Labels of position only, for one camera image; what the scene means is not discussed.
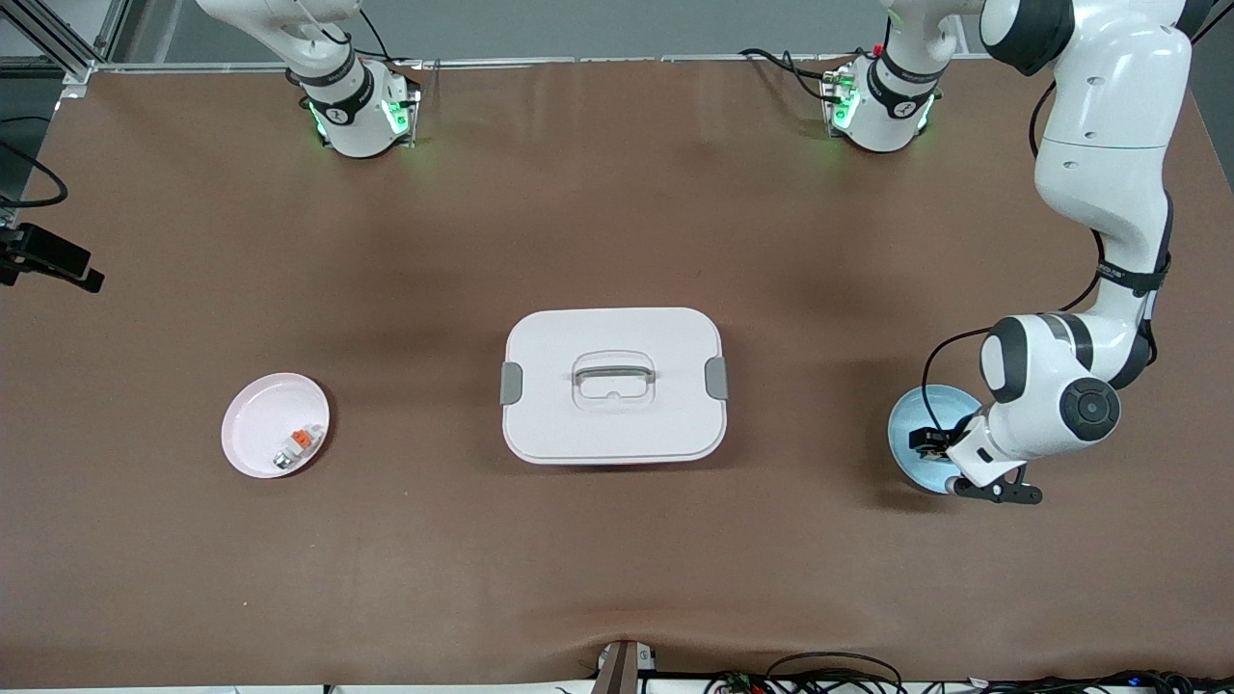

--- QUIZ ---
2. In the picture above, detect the white lidded storage box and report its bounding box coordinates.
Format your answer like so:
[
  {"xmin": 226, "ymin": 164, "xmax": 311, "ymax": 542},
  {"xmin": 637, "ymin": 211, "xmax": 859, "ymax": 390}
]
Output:
[{"xmin": 499, "ymin": 307, "xmax": 730, "ymax": 467}]

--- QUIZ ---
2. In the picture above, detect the black right arm base cable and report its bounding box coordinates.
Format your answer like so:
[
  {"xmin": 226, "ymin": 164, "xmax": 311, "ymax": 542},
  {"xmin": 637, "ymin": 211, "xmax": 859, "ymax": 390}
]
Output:
[{"xmin": 355, "ymin": 8, "xmax": 393, "ymax": 63}]

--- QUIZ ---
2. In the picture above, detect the orange and white switch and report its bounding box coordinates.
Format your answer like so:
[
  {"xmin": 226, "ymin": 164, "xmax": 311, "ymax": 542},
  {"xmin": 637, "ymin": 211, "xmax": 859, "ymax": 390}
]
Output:
[{"xmin": 272, "ymin": 423, "xmax": 325, "ymax": 472}]

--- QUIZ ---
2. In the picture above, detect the black looped cable bundle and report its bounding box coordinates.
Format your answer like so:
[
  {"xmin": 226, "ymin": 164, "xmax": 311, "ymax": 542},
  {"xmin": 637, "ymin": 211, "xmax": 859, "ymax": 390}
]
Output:
[{"xmin": 702, "ymin": 652, "xmax": 909, "ymax": 694}]

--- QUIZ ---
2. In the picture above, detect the light blue round plate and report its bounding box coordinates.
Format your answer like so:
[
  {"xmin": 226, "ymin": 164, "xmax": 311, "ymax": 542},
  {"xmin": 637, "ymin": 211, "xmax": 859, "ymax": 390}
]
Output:
[{"xmin": 887, "ymin": 385, "xmax": 986, "ymax": 496}]

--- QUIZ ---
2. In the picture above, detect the black arm base cable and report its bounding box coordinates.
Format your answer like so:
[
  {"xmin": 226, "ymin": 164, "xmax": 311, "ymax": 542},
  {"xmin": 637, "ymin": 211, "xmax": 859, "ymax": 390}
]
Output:
[
  {"xmin": 739, "ymin": 47, "xmax": 851, "ymax": 103},
  {"xmin": 355, "ymin": 8, "xmax": 393, "ymax": 63}
]

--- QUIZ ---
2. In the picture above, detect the pink round plate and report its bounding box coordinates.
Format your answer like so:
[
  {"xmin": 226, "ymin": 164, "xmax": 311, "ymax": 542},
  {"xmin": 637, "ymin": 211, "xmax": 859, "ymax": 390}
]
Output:
[{"xmin": 221, "ymin": 372, "xmax": 332, "ymax": 480}]

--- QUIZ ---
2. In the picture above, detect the black left arm base cable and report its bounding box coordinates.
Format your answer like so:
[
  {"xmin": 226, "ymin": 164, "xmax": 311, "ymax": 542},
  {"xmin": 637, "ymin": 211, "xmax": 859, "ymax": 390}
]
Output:
[{"xmin": 739, "ymin": 47, "xmax": 851, "ymax": 103}]

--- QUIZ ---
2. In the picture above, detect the aluminium frame post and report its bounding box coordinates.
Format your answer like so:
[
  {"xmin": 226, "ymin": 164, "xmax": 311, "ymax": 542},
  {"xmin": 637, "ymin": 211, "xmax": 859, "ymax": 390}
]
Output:
[{"xmin": 0, "ymin": 0, "xmax": 131, "ymax": 86}]

